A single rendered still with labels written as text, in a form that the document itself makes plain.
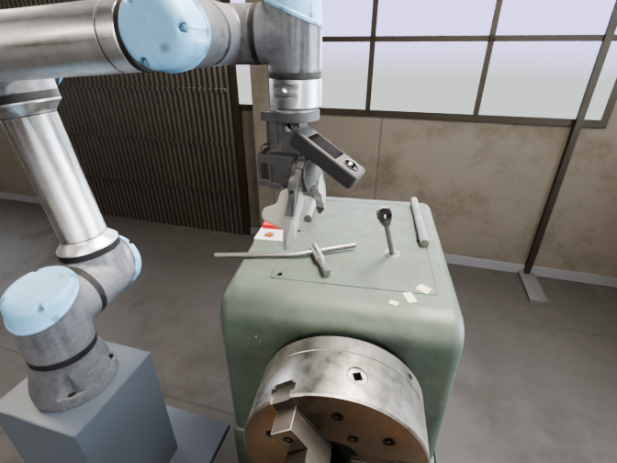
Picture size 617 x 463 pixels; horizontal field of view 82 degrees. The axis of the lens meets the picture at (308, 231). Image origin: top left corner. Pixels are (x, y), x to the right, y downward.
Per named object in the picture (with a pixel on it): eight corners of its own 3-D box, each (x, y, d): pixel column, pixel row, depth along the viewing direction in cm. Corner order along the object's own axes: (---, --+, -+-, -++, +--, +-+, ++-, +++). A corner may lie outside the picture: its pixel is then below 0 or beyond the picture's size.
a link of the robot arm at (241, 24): (153, -5, 42) (241, -6, 40) (196, 5, 52) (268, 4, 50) (165, 68, 46) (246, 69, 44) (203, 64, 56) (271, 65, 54)
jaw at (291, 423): (313, 433, 62) (274, 389, 59) (337, 427, 60) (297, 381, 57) (300, 504, 53) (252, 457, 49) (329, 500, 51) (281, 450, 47)
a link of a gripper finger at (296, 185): (290, 220, 56) (303, 167, 57) (300, 221, 55) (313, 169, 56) (279, 213, 52) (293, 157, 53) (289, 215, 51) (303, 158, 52)
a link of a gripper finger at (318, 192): (302, 196, 70) (289, 167, 62) (330, 200, 68) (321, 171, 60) (297, 209, 69) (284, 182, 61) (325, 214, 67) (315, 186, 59)
